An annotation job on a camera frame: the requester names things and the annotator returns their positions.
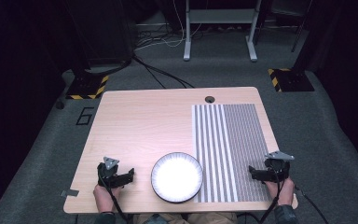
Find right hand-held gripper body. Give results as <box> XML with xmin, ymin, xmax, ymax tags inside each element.
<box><xmin>262</xmin><ymin>150</ymin><xmax>296</xmax><ymax>183</ymax></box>

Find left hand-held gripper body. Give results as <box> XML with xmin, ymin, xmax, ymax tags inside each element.
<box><xmin>97</xmin><ymin>156</ymin><xmax>122</xmax><ymax>189</ymax></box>

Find person's left hand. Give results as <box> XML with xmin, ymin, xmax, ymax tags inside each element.
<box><xmin>92</xmin><ymin>183</ymin><xmax>123</xmax><ymax>214</ymax></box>

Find person's right hand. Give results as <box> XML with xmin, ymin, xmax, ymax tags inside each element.
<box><xmin>265</xmin><ymin>176</ymin><xmax>296</xmax><ymax>207</ymax></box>

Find grey striped mat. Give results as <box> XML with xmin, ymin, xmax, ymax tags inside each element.
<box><xmin>191</xmin><ymin>103</ymin><xmax>273</xmax><ymax>203</ymax></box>

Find grey tape strip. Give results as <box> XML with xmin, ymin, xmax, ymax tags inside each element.
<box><xmin>60</xmin><ymin>189</ymin><xmax>80</xmax><ymax>198</ymax></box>

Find white round plate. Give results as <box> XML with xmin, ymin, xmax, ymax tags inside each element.
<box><xmin>150</xmin><ymin>151</ymin><xmax>204</xmax><ymax>204</ymax></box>

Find black tape floor mark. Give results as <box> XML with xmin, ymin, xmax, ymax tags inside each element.
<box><xmin>76</xmin><ymin>106</ymin><xmax>95</xmax><ymax>126</ymax></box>

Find black stand base hazard tape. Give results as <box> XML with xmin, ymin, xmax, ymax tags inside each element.
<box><xmin>65</xmin><ymin>74</ymin><xmax>110</xmax><ymax>101</ymax></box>
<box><xmin>267</xmin><ymin>67</ymin><xmax>316</xmax><ymax>93</ymax></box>

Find large black case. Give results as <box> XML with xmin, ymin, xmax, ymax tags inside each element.
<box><xmin>64</xmin><ymin>0</ymin><xmax>139</xmax><ymax>71</ymax></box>

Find white metal stand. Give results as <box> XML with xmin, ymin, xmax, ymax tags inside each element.
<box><xmin>183</xmin><ymin>0</ymin><xmax>263</xmax><ymax>63</ymax></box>

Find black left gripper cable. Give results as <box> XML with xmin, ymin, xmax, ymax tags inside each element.
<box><xmin>98</xmin><ymin>169</ymin><xmax>129</xmax><ymax>223</ymax></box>

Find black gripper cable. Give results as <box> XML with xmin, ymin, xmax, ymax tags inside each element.
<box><xmin>98</xmin><ymin>169</ymin><xmax>129</xmax><ymax>223</ymax></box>
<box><xmin>258</xmin><ymin>167</ymin><xmax>286</xmax><ymax>224</ymax></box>

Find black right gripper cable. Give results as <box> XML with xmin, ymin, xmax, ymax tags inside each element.
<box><xmin>258</xmin><ymin>167</ymin><xmax>286</xmax><ymax>224</ymax></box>

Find thin black cable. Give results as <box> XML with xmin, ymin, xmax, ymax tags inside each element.
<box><xmin>294</xmin><ymin>184</ymin><xmax>331</xmax><ymax>224</ymax></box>

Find black floor cable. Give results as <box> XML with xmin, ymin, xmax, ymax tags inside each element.
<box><xmin>132</xmin><ymin>55</ymin><xmax>196</xmax><ymax>90</ymax></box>

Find white floor cables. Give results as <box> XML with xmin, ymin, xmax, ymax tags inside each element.
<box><xmin>135</xmin><ymin>0</ymin><xmax>203</xmax><ymax>50</ymax></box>

